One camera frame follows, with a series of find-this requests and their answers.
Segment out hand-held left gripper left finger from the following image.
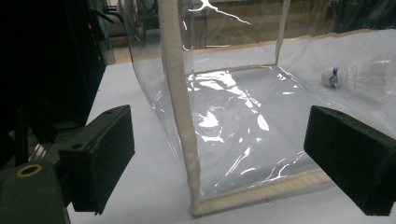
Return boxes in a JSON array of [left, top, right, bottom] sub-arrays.
[[58, 105, 136, 216]]

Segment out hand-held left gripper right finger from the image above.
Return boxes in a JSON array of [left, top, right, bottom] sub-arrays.
[[303, 105, 396, 217]]

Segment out white badminton shuttlecock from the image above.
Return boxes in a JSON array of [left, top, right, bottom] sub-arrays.
[[320, 53, 396, 104]]

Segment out clear plastic bag beige trim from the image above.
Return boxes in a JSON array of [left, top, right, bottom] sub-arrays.
[[120, 0, 396, 217]]

